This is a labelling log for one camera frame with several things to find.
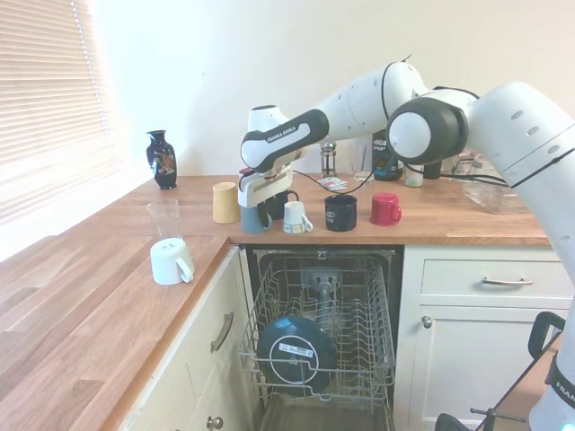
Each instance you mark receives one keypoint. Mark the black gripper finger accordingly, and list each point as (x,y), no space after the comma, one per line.
(261,213)

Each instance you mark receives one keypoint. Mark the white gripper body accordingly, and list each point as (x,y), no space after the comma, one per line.
(265,188)

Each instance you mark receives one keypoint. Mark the grey-blue mug with label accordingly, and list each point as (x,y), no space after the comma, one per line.
(249,222)

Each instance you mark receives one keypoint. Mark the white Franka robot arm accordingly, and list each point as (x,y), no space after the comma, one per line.
(359,112)

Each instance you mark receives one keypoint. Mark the dark ribbed mug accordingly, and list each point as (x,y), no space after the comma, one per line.
(283,205)

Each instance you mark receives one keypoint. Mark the small white mug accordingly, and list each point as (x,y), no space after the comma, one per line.
(294,220)

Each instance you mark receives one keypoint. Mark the yellow mug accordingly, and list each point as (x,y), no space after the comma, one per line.
(224,204)

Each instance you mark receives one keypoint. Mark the navy enamel mug with print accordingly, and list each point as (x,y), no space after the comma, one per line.
(340,215)

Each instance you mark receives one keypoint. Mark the large white mug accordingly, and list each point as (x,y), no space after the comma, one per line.
(168,265)

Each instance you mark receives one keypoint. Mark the red mug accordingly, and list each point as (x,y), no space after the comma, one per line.
(384,211)

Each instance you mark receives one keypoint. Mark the steel dishwasher door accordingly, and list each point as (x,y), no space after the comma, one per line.
(323,417)

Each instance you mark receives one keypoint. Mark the red white sachets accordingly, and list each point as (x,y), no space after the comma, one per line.
(332,182)

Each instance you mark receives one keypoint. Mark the clear drinking glass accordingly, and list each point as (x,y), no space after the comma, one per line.
(359,174)

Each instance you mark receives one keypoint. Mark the tall clear glass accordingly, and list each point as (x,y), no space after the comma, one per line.
(164,220)

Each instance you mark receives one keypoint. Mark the dark blue painted vase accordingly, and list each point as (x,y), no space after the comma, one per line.
(162,161)

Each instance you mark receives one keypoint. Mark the dark blue plate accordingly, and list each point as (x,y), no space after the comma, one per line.
(292,354)

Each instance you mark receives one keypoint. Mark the green white drink can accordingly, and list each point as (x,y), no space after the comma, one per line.
(413,179)

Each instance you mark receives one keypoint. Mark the white cabinet with drawers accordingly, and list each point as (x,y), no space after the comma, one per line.
(188,359)

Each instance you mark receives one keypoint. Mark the black shaker bottle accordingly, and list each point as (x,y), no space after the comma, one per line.
(432,171)

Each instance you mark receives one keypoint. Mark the round metal cabinet knob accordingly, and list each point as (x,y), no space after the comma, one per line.
(215,423)
(427,321)

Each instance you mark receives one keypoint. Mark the clear plastic lidded container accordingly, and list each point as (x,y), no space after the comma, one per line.
(489,197)

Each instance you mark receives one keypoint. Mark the beige window blind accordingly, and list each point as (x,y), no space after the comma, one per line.
(45,112)

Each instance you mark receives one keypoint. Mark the white cabinet with knob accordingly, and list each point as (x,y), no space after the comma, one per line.
(471,359)

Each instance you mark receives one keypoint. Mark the black screw clamp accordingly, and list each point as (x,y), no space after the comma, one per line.
(541,334)
(496,414)

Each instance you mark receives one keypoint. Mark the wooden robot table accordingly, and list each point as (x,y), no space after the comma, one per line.
(530,390)

